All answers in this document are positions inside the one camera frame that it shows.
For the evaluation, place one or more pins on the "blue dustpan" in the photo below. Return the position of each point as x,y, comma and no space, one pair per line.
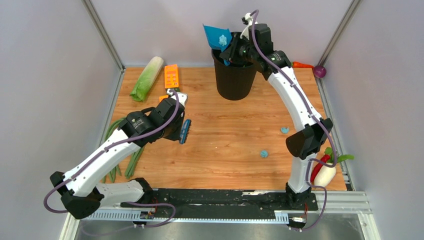
212,35

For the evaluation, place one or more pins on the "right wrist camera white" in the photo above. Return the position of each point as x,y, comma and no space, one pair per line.
248,20

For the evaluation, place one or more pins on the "black plastic trash bin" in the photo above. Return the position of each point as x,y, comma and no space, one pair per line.
233,82

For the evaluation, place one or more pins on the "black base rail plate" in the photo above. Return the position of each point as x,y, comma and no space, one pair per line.
223,204

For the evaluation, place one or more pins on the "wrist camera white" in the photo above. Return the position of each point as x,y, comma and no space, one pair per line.
248,20
176,95

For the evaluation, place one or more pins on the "white radish toy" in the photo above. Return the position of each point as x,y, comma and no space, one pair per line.
326,174

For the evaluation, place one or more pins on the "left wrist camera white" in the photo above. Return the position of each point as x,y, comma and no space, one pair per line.
176,95

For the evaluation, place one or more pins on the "purple onion toy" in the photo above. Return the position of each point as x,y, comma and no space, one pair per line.
319,71

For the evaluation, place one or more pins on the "blue paper scrap upper centre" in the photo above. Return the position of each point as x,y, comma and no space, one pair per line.
222,40

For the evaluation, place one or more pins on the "yellow green sponge box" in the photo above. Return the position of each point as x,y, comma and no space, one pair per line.
163,97

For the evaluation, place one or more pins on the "red chili pepper toy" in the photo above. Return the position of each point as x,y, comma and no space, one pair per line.
326,157

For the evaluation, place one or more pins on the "green long beans bundle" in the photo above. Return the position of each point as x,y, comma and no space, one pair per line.
134,157

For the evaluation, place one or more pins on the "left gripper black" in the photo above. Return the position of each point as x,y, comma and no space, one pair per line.
176,136

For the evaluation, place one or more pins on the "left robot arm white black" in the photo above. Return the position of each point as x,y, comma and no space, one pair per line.
80,189

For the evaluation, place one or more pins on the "carrot toy back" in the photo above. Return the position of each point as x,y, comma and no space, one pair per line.
296,64

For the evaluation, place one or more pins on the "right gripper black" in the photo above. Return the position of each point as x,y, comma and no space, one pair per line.
231,52

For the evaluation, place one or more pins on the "blue hand brush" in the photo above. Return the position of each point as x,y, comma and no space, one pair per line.
185,131

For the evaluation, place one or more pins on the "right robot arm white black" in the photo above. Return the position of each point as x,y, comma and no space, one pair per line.
312,130

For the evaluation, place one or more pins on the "napa cabbage toy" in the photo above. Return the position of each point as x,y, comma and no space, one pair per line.
146,79

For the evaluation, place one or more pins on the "orange carton box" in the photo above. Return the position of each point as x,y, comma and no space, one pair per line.
171,77

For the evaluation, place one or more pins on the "blue paper scrap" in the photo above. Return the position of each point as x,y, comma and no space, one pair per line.
285,130
222,40
264,154

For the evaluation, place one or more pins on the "blue paper scrap far right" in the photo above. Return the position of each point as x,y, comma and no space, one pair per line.
285,130

